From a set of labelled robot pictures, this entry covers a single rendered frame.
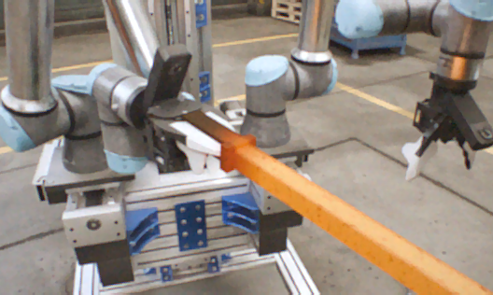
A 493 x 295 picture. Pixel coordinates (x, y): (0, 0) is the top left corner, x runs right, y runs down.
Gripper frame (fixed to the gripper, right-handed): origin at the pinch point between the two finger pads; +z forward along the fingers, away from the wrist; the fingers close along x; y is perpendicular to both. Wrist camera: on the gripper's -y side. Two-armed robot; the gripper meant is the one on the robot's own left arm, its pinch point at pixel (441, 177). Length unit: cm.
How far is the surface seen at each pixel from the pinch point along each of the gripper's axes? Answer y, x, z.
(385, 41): 388, -252, 75
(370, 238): -30, 37, -18
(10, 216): 153, 132, 93
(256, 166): -17, 44, -20
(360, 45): 386, -216, 77
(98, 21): 661, 101, 80
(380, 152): 161, -104, 93
